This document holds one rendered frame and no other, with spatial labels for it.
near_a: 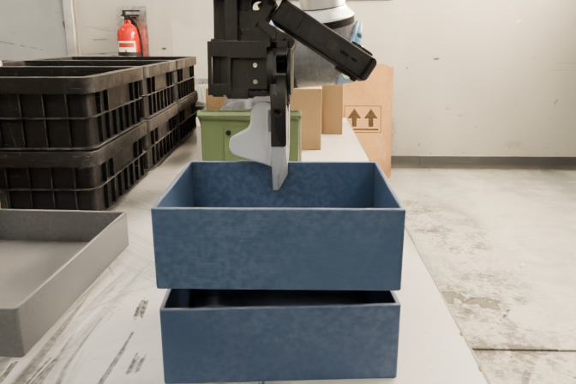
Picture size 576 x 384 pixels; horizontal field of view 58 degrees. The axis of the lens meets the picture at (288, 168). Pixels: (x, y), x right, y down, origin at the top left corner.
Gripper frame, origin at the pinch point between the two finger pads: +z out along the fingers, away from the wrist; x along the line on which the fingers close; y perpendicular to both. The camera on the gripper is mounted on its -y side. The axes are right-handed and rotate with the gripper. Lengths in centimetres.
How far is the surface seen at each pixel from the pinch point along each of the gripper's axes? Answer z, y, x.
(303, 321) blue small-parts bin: 9.8, -2.6, 13.6
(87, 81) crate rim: -10.3, 29.8, -20.7
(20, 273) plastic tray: 13.3, 32.6, -4.9
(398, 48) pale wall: -39, -64, -343
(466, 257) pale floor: 68, -74, -181
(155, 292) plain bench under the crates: 14.0, 14.8, -1.8
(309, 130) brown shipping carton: 1, -2, -81
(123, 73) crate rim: -11.9, 30.2, -36.2
